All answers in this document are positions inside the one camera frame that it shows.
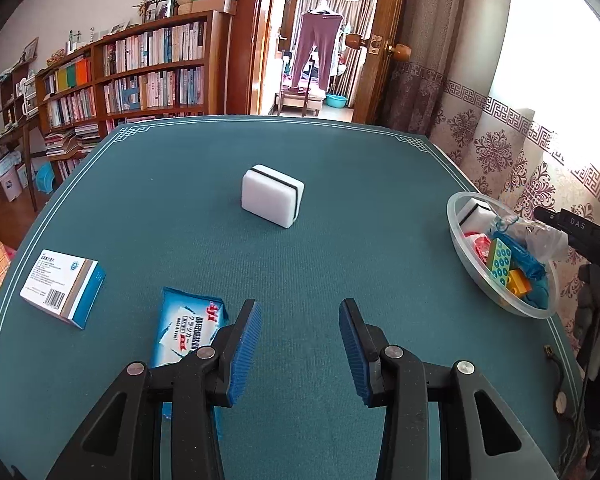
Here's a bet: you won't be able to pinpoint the blue cracker packet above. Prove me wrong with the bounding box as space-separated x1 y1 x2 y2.
150 287 231 423

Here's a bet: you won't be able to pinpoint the beige striped curtain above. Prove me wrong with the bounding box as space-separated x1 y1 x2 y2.
297 0 381 106

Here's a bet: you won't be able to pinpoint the white plastic bin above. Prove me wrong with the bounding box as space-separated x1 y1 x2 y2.
0 162 33 201

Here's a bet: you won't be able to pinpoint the brown cord with round tag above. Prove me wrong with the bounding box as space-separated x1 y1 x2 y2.
544 345 568 413

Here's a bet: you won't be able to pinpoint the wooden door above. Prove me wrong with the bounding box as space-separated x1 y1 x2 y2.
352 0 413 123

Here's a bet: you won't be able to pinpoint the green block with blue dots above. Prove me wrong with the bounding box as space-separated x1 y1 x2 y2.
487 237 516 288

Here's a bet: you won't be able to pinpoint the white medicine box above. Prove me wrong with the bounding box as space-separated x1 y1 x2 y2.
20 249 107 330

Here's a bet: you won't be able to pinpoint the red snack packet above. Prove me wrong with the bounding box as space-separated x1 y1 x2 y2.
462 232 491 261

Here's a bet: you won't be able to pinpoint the cotton swab bag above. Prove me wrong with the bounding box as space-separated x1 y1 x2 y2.
490 212 571 263

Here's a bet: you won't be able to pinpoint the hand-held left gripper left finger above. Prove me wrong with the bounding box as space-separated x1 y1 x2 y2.
45 299 262 480

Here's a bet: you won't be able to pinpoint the blue plastic basket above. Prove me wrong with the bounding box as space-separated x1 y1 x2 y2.
34 162 56 193

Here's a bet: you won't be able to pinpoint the rows of shelved books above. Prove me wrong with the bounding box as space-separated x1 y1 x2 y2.
42 22 206 128

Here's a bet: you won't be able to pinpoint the blue cloth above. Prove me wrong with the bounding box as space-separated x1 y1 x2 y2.
522 280 553 311

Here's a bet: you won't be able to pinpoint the yellow building block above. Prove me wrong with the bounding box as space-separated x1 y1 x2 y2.
507 269 533 297

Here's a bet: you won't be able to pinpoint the stack of lying books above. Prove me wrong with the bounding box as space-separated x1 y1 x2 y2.
45 120 103 156

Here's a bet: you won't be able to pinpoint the clear plastic bowl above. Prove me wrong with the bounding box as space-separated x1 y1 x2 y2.
446 191 561 320

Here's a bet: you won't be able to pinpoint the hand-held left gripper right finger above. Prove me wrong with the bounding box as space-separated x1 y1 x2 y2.
339 298 551 480

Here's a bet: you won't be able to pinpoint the picture frame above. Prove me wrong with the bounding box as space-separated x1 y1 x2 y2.
142 0 177 23

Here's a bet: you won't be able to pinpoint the dark wooden shelf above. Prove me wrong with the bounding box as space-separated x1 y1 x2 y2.
0 60 41 211

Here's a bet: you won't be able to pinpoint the wooden bookshelf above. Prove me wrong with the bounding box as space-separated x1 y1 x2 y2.
35 10 231 181

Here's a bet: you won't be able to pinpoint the white sponge with black stripe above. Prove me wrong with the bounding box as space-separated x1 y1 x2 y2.
459 197 496 233
241 165 305 230

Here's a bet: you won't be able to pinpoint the blue snack packet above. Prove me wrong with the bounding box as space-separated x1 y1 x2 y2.
492 230 548 281

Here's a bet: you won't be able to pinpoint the mauve hanging pants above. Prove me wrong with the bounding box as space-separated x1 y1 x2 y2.
290 10 342 98

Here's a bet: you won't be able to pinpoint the person's right hand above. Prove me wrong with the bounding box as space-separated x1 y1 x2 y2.
577 264 600 378

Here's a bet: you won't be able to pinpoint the wooden chair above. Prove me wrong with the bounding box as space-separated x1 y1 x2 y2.
275 87 326 118

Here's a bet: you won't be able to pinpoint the patterned window curtain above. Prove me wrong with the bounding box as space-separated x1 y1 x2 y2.
377 0 600 271

